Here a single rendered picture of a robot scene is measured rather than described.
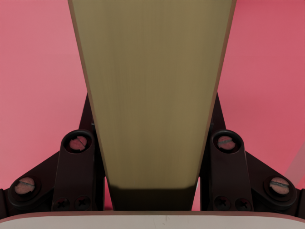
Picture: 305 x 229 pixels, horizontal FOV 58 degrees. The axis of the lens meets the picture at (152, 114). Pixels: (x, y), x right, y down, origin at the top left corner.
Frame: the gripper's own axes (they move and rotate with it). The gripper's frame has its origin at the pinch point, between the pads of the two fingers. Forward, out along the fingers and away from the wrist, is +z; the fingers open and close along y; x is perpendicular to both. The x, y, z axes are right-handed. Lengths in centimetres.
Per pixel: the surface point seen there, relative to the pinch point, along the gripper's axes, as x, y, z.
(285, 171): -12.7, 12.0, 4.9
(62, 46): -0.1, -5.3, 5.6
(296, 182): -14.6, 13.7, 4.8
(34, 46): -0.1, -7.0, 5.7
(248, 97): -3.9, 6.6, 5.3
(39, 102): -4.6, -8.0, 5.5
